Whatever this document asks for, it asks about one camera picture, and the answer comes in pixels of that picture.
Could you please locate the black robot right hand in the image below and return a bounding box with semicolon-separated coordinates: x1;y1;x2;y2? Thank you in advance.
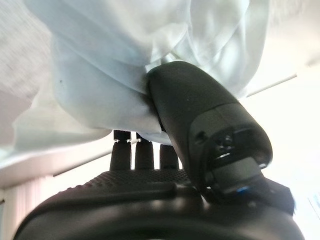
14;61;305;240

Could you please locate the white garment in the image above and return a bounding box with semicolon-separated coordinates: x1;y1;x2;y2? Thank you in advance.
0;0;271;166

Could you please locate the white curtain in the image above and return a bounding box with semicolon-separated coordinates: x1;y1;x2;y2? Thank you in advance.
2;174;55;233

